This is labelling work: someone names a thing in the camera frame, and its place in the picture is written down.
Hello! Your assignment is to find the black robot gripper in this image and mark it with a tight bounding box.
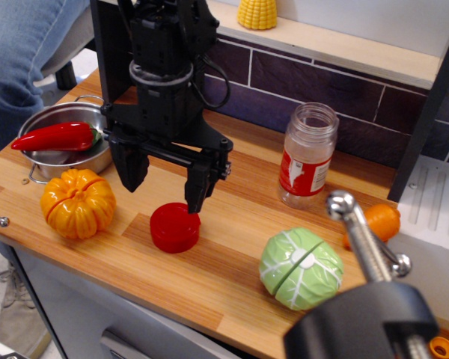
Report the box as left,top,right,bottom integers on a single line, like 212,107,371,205
101,86,233,214

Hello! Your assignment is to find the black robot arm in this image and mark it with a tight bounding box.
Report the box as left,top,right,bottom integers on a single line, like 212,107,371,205
101,1,233,213

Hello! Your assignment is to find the red plastic cap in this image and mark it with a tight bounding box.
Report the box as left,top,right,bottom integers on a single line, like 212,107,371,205
150,203,201,254

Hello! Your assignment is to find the orange toy pumpkin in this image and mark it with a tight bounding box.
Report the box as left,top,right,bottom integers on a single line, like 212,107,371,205
40,169,116,239

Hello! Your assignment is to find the small steel pot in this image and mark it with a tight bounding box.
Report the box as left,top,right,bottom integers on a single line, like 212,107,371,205
18,95,112,184

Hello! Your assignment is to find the red toy chili pepper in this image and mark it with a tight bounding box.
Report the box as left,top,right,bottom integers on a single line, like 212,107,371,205
11,122,101,152

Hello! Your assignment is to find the clear plastic jar red label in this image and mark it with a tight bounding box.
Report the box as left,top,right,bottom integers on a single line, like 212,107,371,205
278,102,339,209

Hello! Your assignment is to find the green toy cabbage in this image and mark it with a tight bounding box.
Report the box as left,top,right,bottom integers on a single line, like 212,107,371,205
259,227,344,310

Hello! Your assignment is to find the yellow toy corn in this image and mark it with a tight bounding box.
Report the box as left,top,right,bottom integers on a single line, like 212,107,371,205
236,0,278,30

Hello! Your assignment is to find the person in blue jeans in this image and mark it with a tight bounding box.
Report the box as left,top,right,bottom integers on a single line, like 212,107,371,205
0,1,90,151

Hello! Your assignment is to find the beige shoe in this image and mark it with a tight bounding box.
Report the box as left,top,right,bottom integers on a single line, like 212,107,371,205
0,263,51,358

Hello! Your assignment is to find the orange toy carrot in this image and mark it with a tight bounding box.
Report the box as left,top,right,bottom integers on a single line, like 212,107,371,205
364,203,400,243

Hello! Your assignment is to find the wooden back shelf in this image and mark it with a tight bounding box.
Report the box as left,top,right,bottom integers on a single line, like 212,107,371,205
207,1,442,90

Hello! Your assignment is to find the black metal clamp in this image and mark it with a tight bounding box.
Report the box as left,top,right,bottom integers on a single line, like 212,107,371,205
284,190,439,358

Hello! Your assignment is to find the white toy sink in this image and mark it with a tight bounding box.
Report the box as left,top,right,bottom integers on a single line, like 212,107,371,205
387,55,449,359

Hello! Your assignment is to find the black cable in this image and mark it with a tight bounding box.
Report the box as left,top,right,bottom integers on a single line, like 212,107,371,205
190,55,232,110

